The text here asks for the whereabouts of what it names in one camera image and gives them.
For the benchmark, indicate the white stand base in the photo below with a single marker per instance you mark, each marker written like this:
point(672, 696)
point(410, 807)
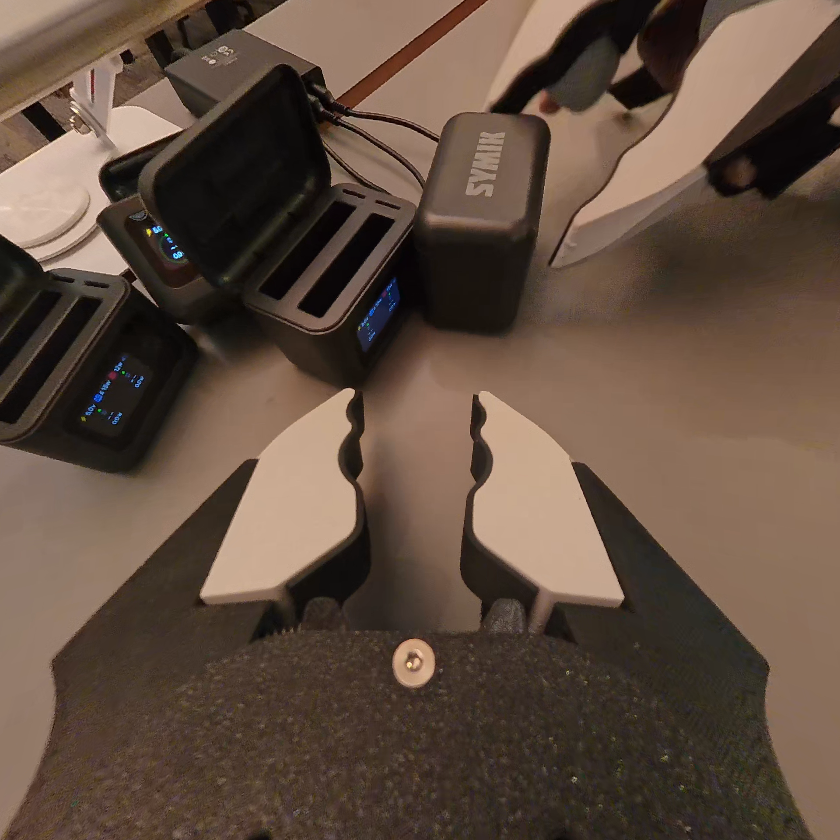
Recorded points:
point(40, 197)

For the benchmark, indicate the black multi-port power hub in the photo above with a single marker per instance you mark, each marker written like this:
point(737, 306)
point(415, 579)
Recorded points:
point(236, 66)

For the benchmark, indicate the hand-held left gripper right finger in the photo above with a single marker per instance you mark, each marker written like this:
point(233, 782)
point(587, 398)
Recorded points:
point(545, 525)

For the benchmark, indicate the black battery charging case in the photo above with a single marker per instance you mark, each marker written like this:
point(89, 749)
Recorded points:
point(145, 250)
point(479, 250)
point(236, 158)
point(118, 420)

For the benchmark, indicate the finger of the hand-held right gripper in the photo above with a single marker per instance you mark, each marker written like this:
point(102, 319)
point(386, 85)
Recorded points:
point(525, 53)
point(696, 131)

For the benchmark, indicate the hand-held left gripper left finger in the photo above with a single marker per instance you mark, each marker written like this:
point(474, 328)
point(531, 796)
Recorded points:
point(289, 525)

